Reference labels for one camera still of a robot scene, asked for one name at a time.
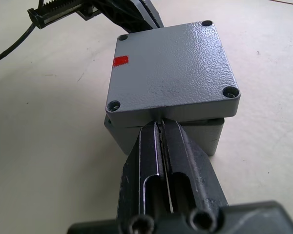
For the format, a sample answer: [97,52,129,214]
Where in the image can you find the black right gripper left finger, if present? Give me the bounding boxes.
[116,120,173,218]

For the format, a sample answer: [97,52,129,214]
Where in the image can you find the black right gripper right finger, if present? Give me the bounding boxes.
[161,119,230,213]

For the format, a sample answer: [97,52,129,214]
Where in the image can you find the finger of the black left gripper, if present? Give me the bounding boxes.
[136,0,165,28]
[92,0,150,34]

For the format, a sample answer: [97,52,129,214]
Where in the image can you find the grey metal box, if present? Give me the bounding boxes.
[104,114,226,156]

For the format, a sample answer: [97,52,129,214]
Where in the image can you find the grey metal lid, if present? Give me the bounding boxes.
[105,19,242,129]

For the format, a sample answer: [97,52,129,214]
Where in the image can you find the black cable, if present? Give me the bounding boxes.
[0,21,37,65]

